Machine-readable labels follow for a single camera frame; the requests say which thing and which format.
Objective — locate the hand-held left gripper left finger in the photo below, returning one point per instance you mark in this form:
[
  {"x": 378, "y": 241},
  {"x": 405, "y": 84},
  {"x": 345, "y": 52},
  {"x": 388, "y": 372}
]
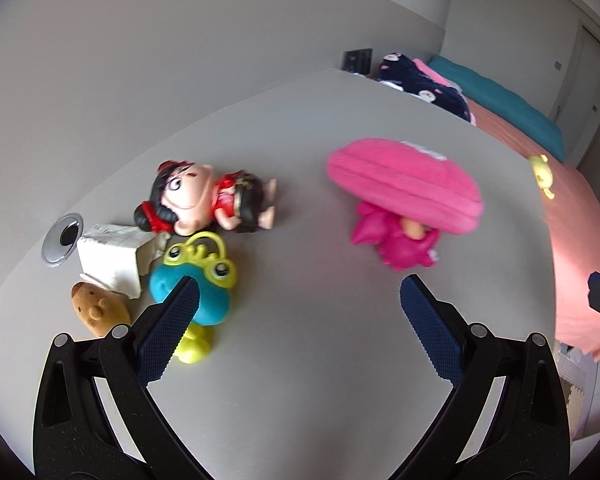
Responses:
[{"x": 172, "y": 330}]

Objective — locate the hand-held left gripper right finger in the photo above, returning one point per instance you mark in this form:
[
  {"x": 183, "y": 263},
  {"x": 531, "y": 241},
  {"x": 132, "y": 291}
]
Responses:
[{"x": 430, "y": 330}]

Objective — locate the green and blue frog toy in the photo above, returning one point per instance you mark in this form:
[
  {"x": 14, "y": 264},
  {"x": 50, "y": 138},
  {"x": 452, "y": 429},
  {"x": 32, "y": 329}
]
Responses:
[{"x": 215, "y": 300}]

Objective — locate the brown plush toy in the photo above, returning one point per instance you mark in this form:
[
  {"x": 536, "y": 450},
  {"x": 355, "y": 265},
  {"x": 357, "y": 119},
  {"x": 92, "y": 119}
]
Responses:
[{"x": 95, "y": 310}]

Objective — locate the magenta plastic toy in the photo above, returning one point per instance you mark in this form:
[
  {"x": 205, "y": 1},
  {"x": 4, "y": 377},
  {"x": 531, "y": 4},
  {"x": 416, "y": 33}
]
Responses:
[{"x": 405, "y": 252}]

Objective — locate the crumpled white carton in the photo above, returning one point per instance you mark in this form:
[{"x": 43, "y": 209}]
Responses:
[{"x": 110, "y": 260}]

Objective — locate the foam floor mat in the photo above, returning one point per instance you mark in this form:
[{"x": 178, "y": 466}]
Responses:
[{"x": 580, "y": 395}]

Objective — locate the cartoon girl figure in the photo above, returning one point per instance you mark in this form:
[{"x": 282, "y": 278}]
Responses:
[{"x": 190, "y": 195}]

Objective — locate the yellow plush toy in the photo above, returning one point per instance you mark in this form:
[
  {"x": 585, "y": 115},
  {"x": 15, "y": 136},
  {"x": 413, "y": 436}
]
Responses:
[{"x": 540, "y": 167}]

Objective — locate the pink macaron cushion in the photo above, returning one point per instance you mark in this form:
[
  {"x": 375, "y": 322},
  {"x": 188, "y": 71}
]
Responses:
[{"x": 405, "y": 180}]

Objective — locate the white door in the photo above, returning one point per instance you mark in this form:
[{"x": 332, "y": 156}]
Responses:
[{"x": 595, "y": 85}]

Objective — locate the teal pillow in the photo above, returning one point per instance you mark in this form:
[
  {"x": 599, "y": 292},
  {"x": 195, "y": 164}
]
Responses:
[{"x": 505, "y": 105}]

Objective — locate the dark patterned cloth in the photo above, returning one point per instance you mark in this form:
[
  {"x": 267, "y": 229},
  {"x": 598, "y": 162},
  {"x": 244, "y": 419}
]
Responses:
[{"x": 430, "y": 90}]

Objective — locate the pink cloth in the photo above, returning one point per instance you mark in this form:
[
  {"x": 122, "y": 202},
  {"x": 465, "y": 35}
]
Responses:
[{"x": 437, "y": 72}]

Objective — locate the black wall outlet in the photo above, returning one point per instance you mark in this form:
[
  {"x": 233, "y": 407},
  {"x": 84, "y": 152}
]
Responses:
[{"x": 358, "y": 60}]

